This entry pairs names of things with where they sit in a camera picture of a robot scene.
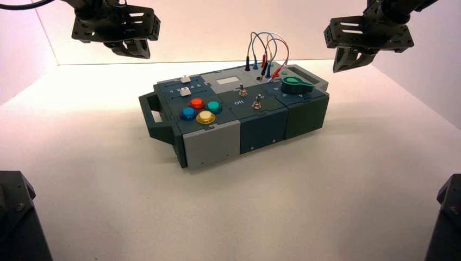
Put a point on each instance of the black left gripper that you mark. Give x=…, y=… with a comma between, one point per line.
x=119, y=25

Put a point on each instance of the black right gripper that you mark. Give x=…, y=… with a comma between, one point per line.
x=371, y=34

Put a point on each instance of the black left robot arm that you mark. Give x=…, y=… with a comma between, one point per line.
x=84, y=5

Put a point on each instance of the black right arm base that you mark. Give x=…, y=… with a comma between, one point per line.
x=446, y=223

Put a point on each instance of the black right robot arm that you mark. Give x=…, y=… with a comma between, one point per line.
x=396, y=7

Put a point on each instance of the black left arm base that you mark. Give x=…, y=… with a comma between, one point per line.
x=18, y=223

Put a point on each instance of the white slider knob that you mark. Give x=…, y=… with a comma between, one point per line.
x=185, y=79
x=185, y=92

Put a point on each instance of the green rotary pointer knob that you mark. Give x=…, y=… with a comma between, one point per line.
x=295, y=85

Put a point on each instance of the red round push button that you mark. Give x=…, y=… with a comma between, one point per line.
x=196, y=103

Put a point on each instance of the blue round push button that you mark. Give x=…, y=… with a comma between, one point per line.
x=188, y=113

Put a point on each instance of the green round push button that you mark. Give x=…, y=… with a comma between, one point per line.
x=214, y=106

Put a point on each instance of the yellow round push button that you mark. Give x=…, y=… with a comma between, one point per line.
x=206, y=117

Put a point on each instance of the pale rectangular display window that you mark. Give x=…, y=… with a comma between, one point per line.
x=227, y=80

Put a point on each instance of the blue grey task box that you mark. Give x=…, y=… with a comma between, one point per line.
x=216, y=140

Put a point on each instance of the silver metal toggle switch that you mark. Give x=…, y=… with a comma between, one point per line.
x=256, y=103
x=243, y=91

